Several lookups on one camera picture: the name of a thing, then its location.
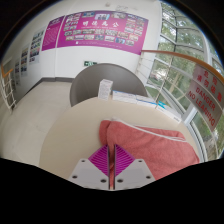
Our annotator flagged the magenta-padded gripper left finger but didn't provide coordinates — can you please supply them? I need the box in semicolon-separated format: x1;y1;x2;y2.
67;144;111;191

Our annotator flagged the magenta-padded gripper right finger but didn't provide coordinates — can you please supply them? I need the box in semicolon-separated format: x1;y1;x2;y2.
113;143;157;191

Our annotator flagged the pink towel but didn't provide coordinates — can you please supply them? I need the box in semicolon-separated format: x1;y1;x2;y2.
98;117;200;181

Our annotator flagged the white upright carton box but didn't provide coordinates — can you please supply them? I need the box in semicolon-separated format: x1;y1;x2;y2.
97;78;114;101

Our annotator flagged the grey round-backed chair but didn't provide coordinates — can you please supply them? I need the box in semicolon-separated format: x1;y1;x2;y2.
69;63;148;108

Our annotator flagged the green exit sign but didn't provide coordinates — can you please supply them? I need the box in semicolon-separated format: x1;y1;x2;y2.
83;60;99;67

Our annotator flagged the white red-lettered warning sign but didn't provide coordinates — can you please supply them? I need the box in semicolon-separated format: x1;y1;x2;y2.
185;63;224;132

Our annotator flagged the white stair railing orange handrail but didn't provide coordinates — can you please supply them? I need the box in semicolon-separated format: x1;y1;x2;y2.
0;64;17;110

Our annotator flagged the white railing with orange handrail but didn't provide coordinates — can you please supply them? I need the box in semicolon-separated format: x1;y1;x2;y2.
135;49;224;161

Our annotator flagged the large magenta photo poster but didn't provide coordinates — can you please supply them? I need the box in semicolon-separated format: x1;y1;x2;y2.
56;10;150;56

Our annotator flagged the small magenta text poster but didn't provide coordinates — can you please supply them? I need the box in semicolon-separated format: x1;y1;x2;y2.
41;15;66;52

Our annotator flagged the white photo wall poster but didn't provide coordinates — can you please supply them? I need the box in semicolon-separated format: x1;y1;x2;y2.
28;29;46;65
19;44;30;76
13;58;22;86

